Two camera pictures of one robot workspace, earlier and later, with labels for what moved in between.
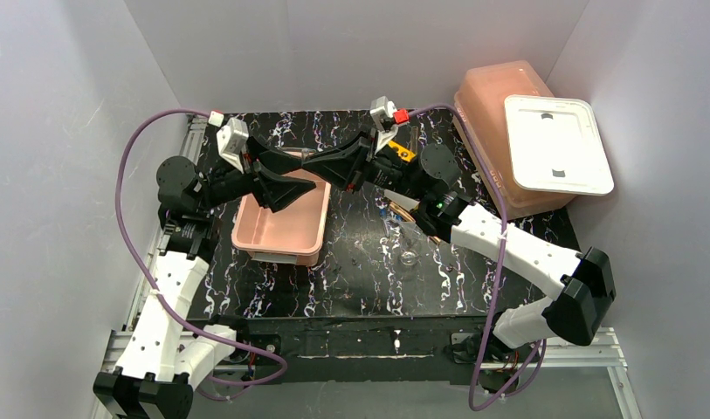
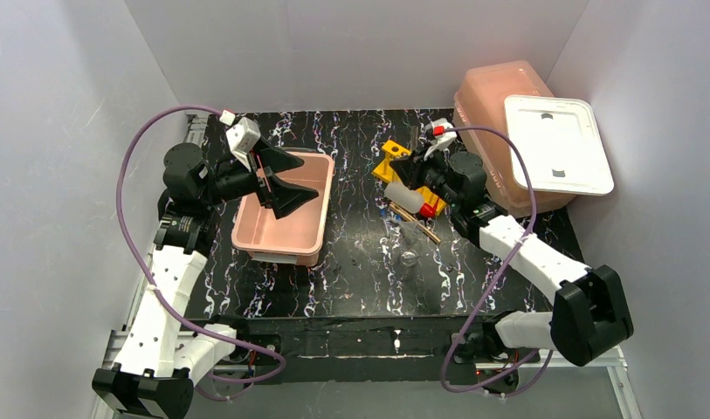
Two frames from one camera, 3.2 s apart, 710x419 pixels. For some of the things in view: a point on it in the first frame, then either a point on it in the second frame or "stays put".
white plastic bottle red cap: (402, 201) stays put
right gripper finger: (355, 153) → (411, 170)
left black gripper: (252, 176) stays put
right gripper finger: (337, 169) → (430, 181)
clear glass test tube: (414, 139) stays put
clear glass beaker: (409, 257) stays put
